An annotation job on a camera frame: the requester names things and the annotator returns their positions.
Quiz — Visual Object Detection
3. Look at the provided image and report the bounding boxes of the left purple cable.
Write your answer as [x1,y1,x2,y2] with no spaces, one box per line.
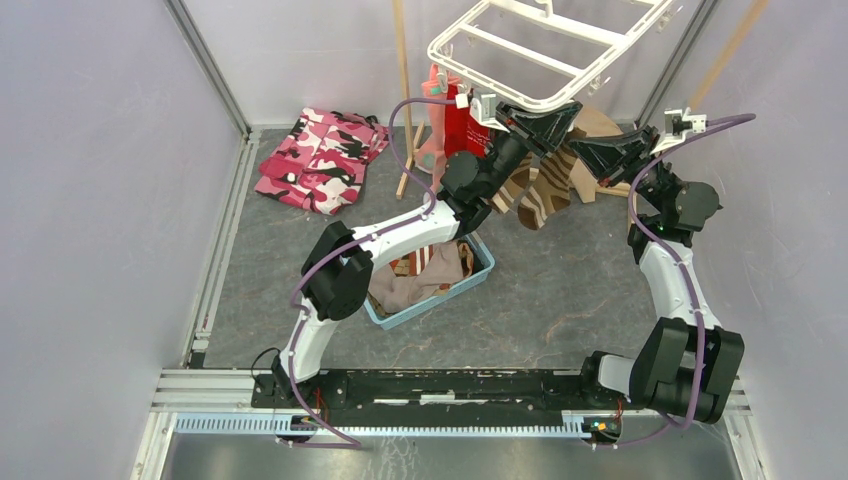
[286,97,465,449]

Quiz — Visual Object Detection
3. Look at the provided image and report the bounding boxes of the pink camouflage cloth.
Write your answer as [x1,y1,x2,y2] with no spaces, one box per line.
[254,107,388,216]

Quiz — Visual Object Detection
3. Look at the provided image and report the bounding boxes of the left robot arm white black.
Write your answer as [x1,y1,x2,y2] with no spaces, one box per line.
[271,101,583,408]

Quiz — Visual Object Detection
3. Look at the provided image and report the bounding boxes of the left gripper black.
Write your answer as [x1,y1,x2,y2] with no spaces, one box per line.
[479,98,582,200]

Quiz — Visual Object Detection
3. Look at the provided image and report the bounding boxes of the pink sock green patches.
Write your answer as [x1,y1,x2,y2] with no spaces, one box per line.
[414,64,451,192]

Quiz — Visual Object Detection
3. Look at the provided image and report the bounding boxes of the beige cloth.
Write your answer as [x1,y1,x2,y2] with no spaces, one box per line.
[566,107,634,205]

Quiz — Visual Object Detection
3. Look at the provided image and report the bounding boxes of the blue plastic basket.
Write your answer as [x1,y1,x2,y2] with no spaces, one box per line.
[363,233,495,330]

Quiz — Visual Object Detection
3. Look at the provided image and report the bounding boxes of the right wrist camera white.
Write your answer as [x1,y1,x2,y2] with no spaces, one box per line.
[651,107,708,155]

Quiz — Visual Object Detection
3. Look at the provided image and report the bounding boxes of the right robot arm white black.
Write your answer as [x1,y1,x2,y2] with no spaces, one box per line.
[568,122,745,428]

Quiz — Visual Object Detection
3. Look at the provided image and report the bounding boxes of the brown striped sock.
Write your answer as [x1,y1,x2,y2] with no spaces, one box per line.
[517,146,577,230]
[490,153,538,214]

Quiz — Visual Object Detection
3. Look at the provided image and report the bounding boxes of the red sock white stars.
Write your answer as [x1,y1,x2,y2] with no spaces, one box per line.
[463,114,491,157]

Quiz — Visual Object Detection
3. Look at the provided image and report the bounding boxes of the wooden hanger stand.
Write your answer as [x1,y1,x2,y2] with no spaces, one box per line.
[367,1,756,238]

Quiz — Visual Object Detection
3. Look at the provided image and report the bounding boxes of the white clip hanger frame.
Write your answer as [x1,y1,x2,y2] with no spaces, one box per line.
[427,1,683,112]

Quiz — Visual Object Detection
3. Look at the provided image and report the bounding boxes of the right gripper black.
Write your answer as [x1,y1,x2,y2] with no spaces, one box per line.
[568,125,680,214]

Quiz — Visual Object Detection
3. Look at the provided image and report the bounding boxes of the red sock white trim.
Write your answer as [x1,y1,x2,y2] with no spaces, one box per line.
[444,85,469,158]

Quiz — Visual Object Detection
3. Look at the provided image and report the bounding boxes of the brown beige socks pile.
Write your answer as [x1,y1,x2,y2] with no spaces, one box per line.
[368,241,474,315]

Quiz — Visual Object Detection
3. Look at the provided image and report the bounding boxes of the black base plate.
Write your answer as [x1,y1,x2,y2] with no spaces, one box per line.
[251,368,644,429]

